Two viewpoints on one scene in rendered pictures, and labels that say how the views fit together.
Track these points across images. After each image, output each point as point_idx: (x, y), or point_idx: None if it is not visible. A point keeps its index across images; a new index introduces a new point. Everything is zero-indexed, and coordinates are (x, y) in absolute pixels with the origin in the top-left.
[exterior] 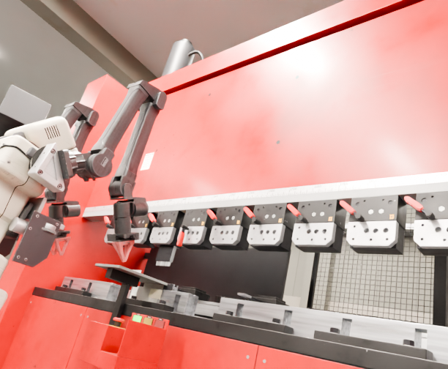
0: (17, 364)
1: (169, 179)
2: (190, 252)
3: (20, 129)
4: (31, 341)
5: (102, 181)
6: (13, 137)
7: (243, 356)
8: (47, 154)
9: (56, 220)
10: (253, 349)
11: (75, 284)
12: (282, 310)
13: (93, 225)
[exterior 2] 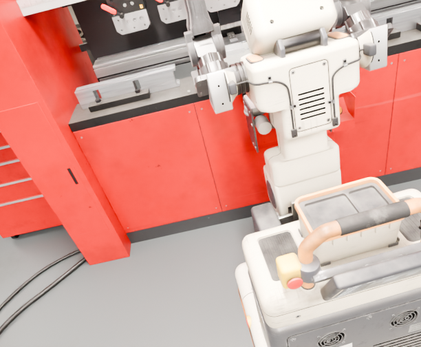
0: (127, 177)
1: None
2: None
3: (312, 25)
4: (129, 157)
5: None
6: (355, 47)
7: (388, 64)
8: (386, 42)
9: None
10: (395, 57)
11: (107, 91)
12: (384, 20)
13: (31, 15)
